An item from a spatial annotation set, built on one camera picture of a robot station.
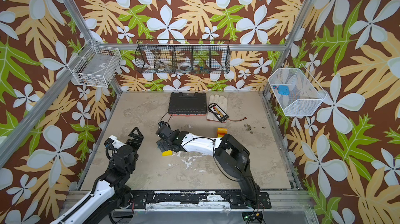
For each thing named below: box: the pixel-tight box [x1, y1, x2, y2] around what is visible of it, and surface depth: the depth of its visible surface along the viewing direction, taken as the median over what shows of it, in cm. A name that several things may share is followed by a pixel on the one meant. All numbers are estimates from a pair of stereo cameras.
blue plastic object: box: [272, 84, 291, 96], surface depth 88 cm
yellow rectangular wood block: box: [161, 149, 173, 157], surface depth 90 cm
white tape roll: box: [178, 61, 192, 70], surface depth 100 cm
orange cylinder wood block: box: [217, 127, 228, 134], surface depth 95 cm
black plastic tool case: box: [168, 92, 207, 117], surface depth 111 cm
